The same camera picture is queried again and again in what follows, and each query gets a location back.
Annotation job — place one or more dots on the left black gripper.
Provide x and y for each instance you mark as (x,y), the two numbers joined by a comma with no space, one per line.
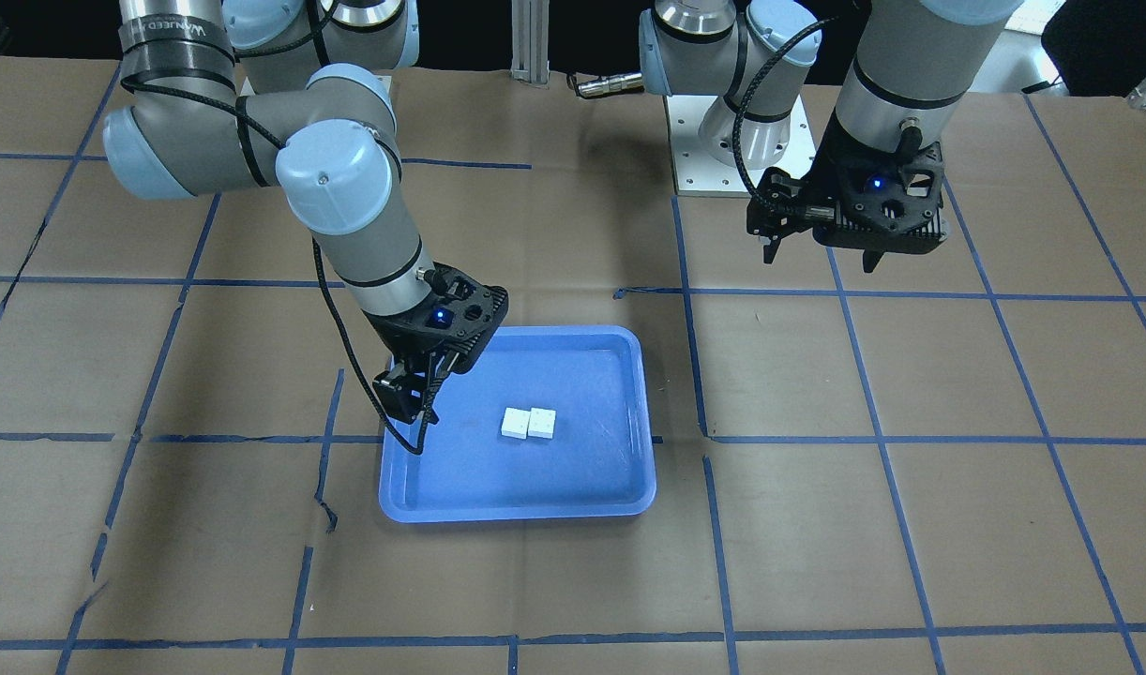
(824,174)

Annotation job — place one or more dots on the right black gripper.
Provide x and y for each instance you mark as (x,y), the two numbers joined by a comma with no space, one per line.
(392,335)

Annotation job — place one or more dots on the white block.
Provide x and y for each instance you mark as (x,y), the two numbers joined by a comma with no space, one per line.
(541,424)
(515,423)

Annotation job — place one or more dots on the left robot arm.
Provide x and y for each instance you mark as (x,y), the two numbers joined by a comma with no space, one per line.
(912,63)

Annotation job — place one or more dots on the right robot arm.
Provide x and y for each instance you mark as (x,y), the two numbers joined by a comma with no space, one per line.
(287,94)

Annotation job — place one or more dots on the blue plastic tray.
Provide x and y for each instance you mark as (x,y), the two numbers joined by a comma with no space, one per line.
(599,464)

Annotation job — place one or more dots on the metal cable connector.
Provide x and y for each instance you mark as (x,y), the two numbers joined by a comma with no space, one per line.
(614,85)

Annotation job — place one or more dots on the aluminium profile post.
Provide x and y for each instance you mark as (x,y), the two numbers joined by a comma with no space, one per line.
(529,35)

